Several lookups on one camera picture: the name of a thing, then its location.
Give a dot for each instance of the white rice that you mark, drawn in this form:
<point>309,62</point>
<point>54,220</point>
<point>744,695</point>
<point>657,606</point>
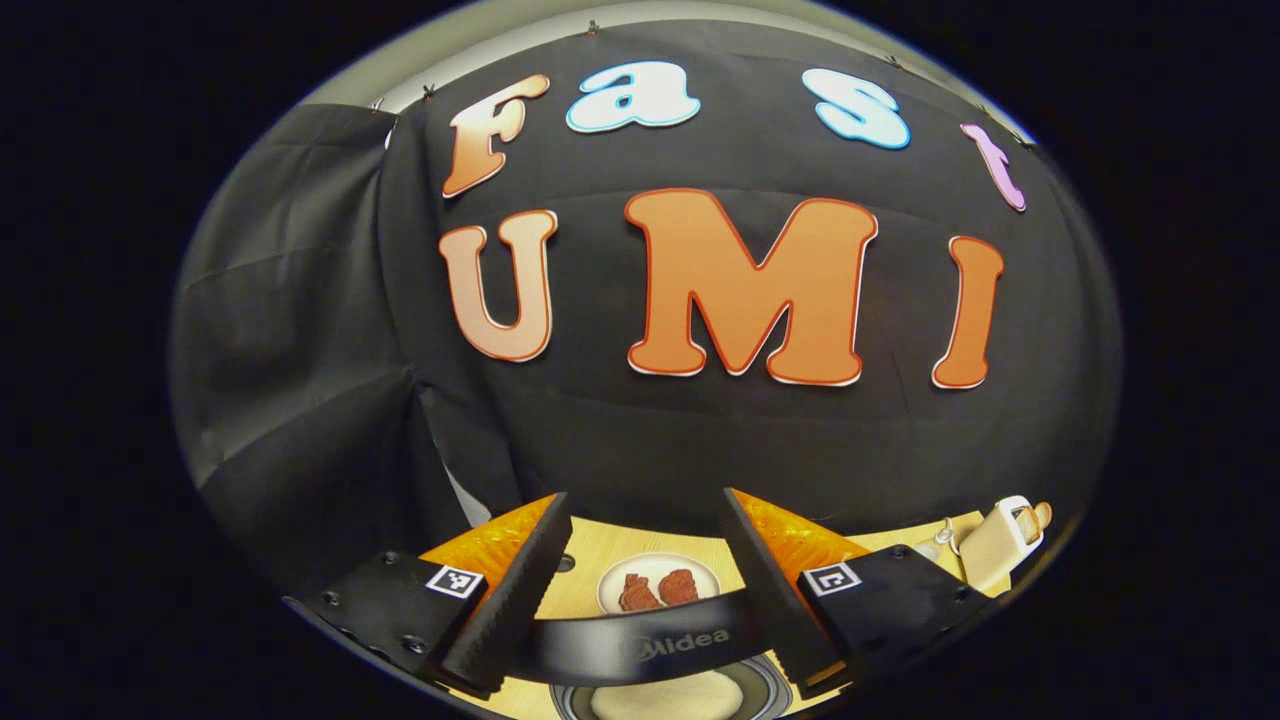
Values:
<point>665,695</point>

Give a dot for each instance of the red braised meat piece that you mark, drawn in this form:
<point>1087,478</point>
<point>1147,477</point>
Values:
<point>638,595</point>
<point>680,587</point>

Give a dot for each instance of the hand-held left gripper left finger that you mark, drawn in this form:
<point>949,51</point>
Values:
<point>520,600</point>

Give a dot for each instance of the small plate with meat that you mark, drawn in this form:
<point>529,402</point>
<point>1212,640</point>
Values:
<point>650,565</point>

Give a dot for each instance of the white toaster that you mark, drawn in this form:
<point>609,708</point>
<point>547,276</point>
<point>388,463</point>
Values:
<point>990,555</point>

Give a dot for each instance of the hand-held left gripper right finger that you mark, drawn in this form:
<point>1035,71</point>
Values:
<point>775,610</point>

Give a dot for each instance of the toast bread slice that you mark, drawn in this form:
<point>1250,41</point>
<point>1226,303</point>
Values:
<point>1043,515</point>

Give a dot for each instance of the black backdrop cloth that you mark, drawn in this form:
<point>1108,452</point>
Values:
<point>300,300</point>

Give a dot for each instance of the black rice cooker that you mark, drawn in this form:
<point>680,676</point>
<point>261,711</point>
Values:
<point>600,645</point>

